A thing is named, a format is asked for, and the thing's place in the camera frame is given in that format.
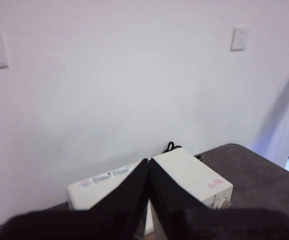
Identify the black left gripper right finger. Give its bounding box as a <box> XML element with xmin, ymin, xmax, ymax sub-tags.
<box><xmin>150</xmin><ymin>157</ymin><xmax>289</xmax><ymax>240</ymax></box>

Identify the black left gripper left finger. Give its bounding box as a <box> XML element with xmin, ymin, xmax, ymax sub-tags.
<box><xmin>0</xmin><ymin>158</ymin><xmax>150</xmax><ymax>240</ymax></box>

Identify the black oven power cable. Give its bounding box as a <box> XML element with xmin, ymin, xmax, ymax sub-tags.
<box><xmin>161</xmin><ymin>141</ymin><xmax>204</xmax><ymax>161</ymax></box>

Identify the white toaster oven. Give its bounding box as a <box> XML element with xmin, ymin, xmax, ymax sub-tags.
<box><xmin>66</xmin><ymin>147</ymin><xmax>234</xmax><ymax>237</ymax></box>

